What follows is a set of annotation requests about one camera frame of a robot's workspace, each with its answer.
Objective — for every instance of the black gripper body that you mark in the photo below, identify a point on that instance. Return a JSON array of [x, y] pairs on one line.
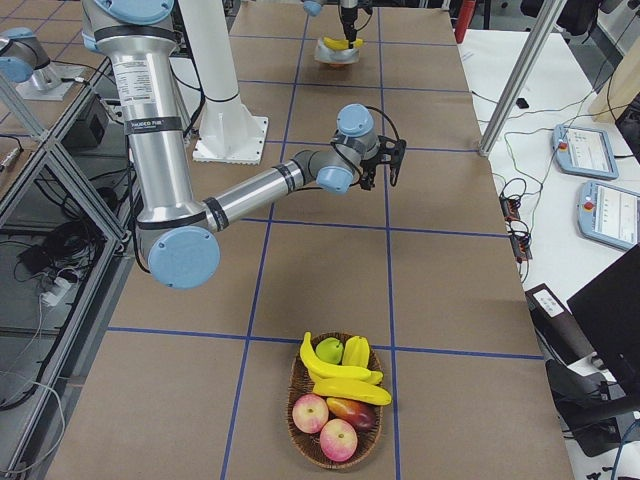
[[348, 18], [367, 169]]

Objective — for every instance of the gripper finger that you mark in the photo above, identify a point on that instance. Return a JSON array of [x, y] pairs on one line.
[[347, 28], [352, 29], [366, 181]]

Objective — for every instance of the long yellow banana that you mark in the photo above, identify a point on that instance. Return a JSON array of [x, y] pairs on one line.
[[342, 44]]

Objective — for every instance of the curved pale yellow banana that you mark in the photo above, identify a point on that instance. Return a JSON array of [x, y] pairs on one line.
[[327, 370]]

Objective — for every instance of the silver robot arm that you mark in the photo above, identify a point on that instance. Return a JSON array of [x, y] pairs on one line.
[[176, 232], [22, 57]]

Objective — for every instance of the grey square plate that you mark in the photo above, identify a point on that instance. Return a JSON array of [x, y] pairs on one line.
[[324, 55]]

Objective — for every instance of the brown wicker basket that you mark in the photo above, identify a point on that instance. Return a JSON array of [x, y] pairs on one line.
[[301, 384]]

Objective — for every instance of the red fire extinguisher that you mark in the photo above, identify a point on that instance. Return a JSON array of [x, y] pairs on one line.
[[465, 15]]

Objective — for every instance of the orange circuit board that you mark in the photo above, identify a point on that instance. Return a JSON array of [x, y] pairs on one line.
[[518, 231]]

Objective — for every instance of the green pear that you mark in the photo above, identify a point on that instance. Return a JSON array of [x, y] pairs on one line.
[[330, 350]]

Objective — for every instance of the middle yellow banana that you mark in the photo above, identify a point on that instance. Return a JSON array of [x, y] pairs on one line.
[[352, 389]]

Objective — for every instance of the far teach pendant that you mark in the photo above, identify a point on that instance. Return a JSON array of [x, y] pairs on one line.
[[584, 152]]

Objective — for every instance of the teach pendant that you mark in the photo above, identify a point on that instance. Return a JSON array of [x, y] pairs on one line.
[[584, 152], [608, 214]]

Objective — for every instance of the red mango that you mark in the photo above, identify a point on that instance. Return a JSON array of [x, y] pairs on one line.
[[359, 415]]

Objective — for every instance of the pink apple left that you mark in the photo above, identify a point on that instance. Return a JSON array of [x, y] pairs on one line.
[[310, 413]]

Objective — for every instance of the pink apple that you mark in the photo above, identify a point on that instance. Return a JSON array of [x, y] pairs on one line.
[[310, 413], [338, 440]]

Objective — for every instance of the near teach pendant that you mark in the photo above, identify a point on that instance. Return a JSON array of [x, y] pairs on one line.
[[608, 214]]

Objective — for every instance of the grey white control box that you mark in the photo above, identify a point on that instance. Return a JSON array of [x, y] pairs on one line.
[[557, 326]]

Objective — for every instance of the pink apple front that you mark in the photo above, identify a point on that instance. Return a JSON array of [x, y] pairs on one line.
[[338, 440]]

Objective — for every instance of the black monitor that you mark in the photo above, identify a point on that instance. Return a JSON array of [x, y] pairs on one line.
[[607, 311]]

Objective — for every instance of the white power strip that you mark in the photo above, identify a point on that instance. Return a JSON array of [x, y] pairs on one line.
[[53, 296]]

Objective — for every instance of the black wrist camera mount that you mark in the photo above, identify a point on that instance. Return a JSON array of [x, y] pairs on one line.
[[391, 152]]

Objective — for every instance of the white pedestal column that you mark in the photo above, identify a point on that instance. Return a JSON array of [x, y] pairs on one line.
[[228, 132]]

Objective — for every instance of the aluminium frame post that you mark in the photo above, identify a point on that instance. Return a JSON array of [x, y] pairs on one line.
[[532, 48]]

